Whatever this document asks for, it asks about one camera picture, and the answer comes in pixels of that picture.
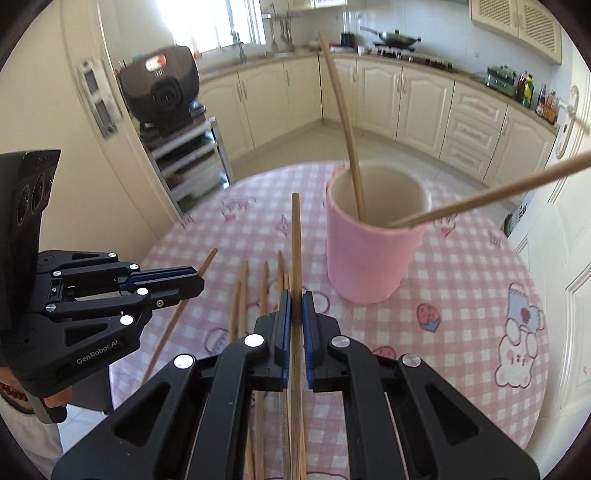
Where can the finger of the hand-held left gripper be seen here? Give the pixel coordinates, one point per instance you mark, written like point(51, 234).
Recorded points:
point(180, 290)
point(161, 275)

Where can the metal sink faucet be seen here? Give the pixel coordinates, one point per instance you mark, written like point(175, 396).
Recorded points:
point(240, 48)

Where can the pink checkered tablecloth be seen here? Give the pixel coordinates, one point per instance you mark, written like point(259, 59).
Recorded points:
point(461, 286)

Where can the person's left hand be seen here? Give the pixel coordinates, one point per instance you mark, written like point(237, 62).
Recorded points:
point(57, 399)

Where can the gas stove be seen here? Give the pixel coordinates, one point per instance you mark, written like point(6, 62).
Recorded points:
point(397, 53)

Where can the white printed bag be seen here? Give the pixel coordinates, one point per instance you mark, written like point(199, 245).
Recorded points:
point(519, 214)

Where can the dark wok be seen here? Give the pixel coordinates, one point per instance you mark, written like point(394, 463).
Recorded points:
point(395, 39)

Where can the dark red patterned cloth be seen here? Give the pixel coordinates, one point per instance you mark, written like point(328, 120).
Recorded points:
point(9, 390)

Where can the row of condiment bottles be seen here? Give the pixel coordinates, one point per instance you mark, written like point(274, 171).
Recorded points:
point(531, 90)

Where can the pink cup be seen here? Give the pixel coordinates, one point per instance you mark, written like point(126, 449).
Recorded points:
point(364, 263)

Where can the cream base kitchen cabinets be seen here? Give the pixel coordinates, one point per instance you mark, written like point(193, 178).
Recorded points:
point(415, 106)

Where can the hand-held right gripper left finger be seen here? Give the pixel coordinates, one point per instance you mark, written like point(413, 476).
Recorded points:
point(286, 323)

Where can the black jar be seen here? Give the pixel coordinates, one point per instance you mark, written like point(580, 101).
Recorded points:
point(347, 39)

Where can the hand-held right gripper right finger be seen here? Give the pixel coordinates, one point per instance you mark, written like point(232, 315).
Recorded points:
point(308, 332)

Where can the wooden chopstick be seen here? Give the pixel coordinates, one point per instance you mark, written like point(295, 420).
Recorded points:
point(296, 240)
point(344, 115)
point(175, 318)
point(235, 309)
point(244, 286)
point(286, 281)
point(485, 194)
point(263, 290)
point(280, 267)

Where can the white metal rack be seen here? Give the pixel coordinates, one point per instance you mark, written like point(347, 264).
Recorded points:
point(189, 157)

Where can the black kitchen appliance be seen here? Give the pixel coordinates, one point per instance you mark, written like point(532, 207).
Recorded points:
point(159, 87)

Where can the hanging kitchen utensils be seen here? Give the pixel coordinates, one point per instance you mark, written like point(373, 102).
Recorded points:
point(281, 32)

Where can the person's white pants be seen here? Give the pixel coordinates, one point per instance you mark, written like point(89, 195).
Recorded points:
point(27, 443)

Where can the kitchen window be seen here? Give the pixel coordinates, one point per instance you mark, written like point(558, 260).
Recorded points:
point(207, 23)

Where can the green countertop appliance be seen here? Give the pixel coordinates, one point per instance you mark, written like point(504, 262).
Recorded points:
point(501, 78)

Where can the white door with latch plate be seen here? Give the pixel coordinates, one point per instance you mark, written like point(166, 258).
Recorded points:
point(106, 161)

